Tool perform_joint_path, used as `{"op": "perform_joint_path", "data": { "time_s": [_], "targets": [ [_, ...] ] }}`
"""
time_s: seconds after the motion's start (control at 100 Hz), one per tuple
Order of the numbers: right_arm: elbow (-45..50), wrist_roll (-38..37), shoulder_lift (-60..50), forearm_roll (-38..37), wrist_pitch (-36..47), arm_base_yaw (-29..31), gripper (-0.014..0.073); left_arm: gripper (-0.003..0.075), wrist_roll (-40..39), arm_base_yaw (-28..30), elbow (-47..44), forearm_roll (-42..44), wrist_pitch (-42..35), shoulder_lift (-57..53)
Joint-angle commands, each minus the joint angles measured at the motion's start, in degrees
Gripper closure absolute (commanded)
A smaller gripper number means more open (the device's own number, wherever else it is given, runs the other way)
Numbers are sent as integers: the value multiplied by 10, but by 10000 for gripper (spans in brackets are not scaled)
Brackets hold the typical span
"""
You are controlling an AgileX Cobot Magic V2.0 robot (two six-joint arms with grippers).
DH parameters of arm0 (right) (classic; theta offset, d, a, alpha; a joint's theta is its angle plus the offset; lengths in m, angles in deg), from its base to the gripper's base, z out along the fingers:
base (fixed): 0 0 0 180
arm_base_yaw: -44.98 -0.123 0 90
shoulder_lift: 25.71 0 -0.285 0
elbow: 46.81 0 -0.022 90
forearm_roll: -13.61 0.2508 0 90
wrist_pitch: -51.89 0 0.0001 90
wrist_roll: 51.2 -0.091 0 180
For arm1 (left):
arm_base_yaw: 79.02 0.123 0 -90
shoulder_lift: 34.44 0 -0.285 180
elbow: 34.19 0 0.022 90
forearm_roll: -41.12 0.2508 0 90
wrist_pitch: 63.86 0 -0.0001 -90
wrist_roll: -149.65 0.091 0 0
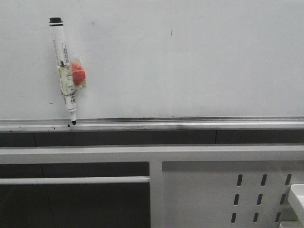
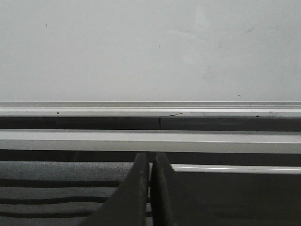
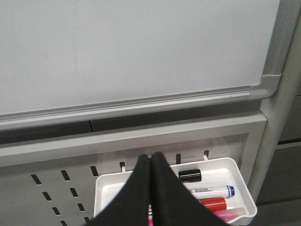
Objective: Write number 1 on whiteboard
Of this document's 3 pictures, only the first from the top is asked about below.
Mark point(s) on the white plastic bin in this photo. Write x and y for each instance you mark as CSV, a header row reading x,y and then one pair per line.
x,y
296,201

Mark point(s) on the red magnet taped to marker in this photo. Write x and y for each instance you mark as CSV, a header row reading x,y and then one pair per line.
x,y
78,74

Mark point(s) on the white metal pegboard frame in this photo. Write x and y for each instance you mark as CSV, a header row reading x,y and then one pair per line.
x,y
219,186

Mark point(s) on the aluminium whiteboard tray rail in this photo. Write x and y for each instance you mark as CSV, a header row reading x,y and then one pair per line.
x,y
153,124

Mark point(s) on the white whiteboard marker pen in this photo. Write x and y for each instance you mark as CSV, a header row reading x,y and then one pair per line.
x,y
63,66

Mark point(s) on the white whiteboard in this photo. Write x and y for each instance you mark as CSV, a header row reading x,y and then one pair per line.
x,y
155,58

